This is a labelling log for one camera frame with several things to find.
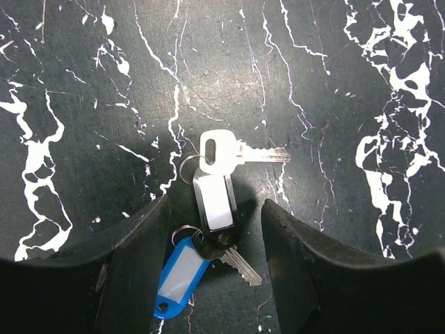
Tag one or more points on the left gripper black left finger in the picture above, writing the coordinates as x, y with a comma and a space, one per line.
107, 284

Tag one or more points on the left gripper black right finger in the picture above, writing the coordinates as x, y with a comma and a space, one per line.
321, 285

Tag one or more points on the key with blue tag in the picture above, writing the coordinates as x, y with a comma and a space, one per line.
185, 268

